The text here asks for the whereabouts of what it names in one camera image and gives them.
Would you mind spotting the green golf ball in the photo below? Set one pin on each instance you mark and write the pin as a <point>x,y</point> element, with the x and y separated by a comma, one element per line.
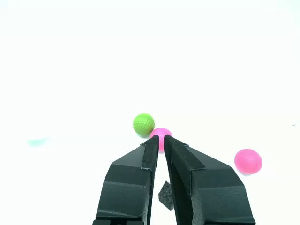
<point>143,124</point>

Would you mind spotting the small black foam box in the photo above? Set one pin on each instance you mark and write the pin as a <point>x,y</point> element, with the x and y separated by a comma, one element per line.
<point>166,197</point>

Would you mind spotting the white bowl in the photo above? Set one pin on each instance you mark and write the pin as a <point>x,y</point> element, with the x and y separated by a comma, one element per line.
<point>37,141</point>

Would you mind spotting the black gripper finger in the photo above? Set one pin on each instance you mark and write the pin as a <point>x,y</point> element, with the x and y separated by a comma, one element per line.
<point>126,187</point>
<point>211,194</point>

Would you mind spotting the pink golf ball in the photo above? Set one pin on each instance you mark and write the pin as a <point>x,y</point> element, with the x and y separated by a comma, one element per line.
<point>156,132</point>
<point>248,161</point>

